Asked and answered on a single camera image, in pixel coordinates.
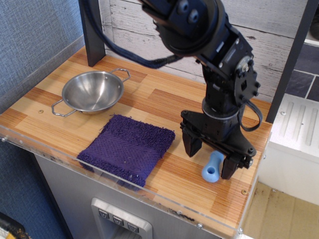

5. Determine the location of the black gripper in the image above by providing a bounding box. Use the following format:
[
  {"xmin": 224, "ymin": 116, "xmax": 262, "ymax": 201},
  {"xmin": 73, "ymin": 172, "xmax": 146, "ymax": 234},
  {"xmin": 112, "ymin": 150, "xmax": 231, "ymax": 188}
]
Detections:
[{"xmin": 180, "ymin": 109, "xmax": 257, "ymax": 179}]

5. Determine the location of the blue handled grey spoon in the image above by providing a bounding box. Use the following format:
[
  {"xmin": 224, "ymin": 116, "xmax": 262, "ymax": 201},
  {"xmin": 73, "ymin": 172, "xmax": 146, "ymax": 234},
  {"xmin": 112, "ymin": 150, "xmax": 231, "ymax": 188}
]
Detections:
[{"xmin": 201, "ymin": 150, "xmax": 224, "ymax": 183}]

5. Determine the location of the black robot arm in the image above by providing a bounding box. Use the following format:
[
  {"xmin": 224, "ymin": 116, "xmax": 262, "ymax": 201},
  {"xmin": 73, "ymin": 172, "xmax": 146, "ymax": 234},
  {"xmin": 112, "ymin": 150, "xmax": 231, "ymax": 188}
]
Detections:
[{"xmin": 142, "ymin": 0, "xmax": 262, "ymax": 179}]

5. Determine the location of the purple terry cloth napkin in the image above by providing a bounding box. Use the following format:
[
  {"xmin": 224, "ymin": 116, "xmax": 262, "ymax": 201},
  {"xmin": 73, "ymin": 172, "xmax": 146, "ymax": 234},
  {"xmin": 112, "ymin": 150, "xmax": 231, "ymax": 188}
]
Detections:
[{"xmin": 77, "ymin": 115, "xmax": 175, "ymax": 187}]

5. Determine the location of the white ridged drainboard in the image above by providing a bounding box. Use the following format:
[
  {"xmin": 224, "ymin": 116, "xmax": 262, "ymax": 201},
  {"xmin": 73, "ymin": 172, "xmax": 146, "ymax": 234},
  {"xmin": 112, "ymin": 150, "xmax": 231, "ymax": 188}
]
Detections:
[{"xmin": 270, "ymin": 94, "xmax": 319, "ymax": 161}]

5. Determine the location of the silver dispenser button panel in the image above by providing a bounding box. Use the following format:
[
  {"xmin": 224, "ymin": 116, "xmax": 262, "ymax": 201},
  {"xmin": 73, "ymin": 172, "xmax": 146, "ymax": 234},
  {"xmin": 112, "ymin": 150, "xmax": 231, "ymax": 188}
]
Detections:
[{"xmin": 91, "ymin": 198, "xmax": 153, "ymax": 239}]

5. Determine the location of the clear acrylic table guard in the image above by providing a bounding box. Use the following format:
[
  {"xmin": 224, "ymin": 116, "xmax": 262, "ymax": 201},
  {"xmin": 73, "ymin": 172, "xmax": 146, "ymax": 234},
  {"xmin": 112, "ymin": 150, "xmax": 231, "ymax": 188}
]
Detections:
[{"xmin": 0, "ymin": 118, "xmax": 272, "ymax": 239}]

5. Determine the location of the yellow black object corner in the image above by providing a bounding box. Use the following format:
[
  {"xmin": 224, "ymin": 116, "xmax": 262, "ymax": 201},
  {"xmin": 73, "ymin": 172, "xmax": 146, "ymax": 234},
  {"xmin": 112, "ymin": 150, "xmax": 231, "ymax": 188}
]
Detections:
[{"xmin": 0, "ymin": 220, "xmax": 30, "ymax": 239}]

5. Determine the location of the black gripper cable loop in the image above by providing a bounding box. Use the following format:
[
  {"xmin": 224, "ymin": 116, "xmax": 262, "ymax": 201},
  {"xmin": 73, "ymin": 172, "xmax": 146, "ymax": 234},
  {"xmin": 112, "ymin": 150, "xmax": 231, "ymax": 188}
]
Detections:
[{"xmin": 239, "ymin": 101, "xmax": 264, "ymax": 132}]

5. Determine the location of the dark right shelf post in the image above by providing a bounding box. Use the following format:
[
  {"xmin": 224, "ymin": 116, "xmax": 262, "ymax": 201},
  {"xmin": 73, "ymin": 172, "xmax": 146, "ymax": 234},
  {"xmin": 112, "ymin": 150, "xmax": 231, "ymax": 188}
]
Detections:
[{"xmin": 266, "ymin": 0, "xmax": 319, "ymax": 123}]

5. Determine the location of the dark shelf post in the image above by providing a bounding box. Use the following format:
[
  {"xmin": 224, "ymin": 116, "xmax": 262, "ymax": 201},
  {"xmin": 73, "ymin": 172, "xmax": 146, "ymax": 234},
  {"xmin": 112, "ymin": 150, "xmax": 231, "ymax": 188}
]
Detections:
[
  {"xmin": 266, "ymin": 0, "xmax": 319, "ymax": 123},
  {"xmin": 79, "ymin": 0, "xmax": 106, "ymax": 67}
]

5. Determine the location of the stainless steel handled bowl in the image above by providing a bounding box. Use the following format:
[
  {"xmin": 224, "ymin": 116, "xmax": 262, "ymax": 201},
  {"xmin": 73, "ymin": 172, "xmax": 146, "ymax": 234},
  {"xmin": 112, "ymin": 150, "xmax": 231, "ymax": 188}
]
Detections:
[{"xmin": 51, "ymin": 68, "xmax": 131, "ymax": 117}]

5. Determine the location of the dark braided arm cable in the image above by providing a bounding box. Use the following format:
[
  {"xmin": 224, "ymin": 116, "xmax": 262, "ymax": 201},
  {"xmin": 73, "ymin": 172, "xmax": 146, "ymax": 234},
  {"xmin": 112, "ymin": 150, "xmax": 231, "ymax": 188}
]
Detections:
[{"xmin": 83, "ymin": 0, "xmax": 181, "ymax": 70}]

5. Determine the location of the dark left shelf post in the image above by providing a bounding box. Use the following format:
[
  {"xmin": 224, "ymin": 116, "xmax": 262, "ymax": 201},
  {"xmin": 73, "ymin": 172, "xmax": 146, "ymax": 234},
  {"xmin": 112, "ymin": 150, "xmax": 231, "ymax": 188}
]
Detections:
[{"xmin": 79, "ymin": 0, "xmax": 106, "ymax": 67}]

